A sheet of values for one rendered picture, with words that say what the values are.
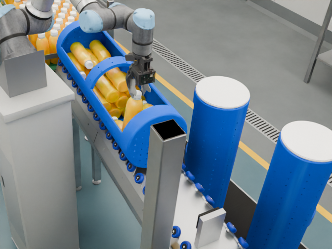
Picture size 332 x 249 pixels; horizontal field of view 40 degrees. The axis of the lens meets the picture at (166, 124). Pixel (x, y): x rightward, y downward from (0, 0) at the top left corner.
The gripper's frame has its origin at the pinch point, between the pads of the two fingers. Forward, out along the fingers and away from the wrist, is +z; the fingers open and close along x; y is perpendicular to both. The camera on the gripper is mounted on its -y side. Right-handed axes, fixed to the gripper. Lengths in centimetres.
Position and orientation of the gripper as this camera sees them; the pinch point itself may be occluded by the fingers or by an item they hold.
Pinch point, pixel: (137, 92)
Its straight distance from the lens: 179.4
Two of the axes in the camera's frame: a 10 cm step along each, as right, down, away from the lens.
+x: 8.7, -2.5, 4.2
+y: 4.8, 5.9, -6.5
